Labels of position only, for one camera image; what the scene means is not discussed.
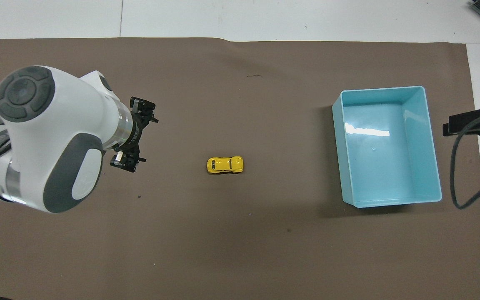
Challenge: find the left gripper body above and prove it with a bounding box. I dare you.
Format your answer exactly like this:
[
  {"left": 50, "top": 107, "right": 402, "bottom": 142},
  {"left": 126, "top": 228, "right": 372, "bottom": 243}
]
[{"left": 114, "top": 111, "right": 146, "bottom": 155}]

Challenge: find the yellow toy beetle car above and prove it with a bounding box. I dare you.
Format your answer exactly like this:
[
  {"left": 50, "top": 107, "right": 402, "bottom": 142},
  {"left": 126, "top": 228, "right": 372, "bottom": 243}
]
[{"left": 206, "top": 156, "right": 245, "bottom": 175}]

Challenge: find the light blue plastic bin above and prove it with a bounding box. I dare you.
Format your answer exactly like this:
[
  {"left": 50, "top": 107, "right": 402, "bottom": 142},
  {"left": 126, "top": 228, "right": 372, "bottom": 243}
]
[{"left": 332, "top": 85, "right": 443, "bottom": 209}]

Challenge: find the black stand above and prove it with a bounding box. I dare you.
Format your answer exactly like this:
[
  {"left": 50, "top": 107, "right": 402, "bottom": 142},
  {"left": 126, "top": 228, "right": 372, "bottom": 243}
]
[{"left": 442, "top": 109, "right": 480, "bottom": 140}]

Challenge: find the black cable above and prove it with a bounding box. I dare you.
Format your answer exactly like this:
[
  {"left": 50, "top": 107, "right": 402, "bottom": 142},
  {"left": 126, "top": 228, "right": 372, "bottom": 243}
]
[{"left": 450, "top": 110, "right": 480, "bottom": 210}]

